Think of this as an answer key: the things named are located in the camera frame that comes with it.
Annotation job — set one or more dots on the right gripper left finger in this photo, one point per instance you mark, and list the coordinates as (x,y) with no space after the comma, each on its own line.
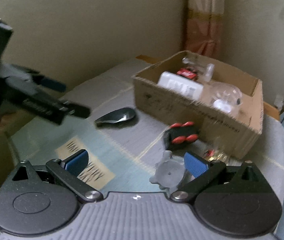
(65,173)

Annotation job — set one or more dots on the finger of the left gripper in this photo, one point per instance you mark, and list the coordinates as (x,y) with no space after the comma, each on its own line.
(47,82)
(54,110)

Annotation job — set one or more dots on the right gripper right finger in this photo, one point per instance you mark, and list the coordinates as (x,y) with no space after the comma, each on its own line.
(204,173)

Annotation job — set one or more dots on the white plastic box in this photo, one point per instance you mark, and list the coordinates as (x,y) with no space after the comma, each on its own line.
(183,86)

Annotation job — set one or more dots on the pink beige curtain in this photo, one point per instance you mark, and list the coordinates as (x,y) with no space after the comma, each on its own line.
(204,27)

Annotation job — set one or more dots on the clear round jar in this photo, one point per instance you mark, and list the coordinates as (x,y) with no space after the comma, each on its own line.
(204,71)

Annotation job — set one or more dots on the red toy train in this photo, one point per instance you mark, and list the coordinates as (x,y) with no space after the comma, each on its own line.
(188,73)

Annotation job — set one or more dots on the grey elephant figurine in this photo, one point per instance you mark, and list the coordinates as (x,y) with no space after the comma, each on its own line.
(170,173)

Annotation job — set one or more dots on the glass bottle silver cap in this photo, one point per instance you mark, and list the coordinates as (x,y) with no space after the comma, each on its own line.
(215,151)

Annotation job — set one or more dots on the black toy car red wheels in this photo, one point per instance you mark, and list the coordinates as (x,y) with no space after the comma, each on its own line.
(180,135)

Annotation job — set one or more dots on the wall power socket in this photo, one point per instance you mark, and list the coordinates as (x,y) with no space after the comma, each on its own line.
(279,102)

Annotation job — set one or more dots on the cardboard box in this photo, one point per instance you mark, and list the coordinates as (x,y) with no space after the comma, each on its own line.
(235,135)

